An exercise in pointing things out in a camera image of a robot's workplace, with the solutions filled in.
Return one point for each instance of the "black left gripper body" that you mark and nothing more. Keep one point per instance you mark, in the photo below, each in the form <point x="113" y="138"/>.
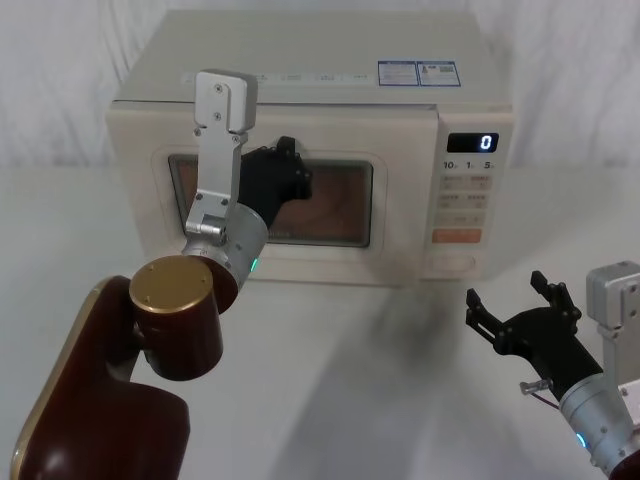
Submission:
<point x="265" y="185"/>

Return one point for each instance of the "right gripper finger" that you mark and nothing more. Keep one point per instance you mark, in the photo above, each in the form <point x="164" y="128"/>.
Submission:
<point x="482" y="317"/>
<point x="557" y="295"/>

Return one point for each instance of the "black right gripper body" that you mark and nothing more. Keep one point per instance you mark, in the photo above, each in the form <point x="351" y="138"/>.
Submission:
<point x="547" y="340"/>

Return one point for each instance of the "cream oven door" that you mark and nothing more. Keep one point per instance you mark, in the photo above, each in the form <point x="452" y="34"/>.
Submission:
<point x="400" y="150"/>

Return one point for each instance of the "brown left robot arm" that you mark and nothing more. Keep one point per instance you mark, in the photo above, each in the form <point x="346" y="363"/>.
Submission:
<point x="165" y="320"/>

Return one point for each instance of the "cream microwave oven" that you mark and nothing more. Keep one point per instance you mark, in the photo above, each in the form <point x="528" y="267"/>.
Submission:
<point x="310" y="45"/>

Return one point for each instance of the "oven control panel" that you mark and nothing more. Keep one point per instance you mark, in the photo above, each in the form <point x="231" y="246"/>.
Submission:
<point x="465" y="200"/>

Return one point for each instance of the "white table cloth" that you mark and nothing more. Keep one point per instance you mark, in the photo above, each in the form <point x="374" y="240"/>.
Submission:
<point x="350" y="380"/>

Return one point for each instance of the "white wrinkled curtain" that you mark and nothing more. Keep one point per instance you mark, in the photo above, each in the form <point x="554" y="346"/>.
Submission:
<point x="50" y="75"/>

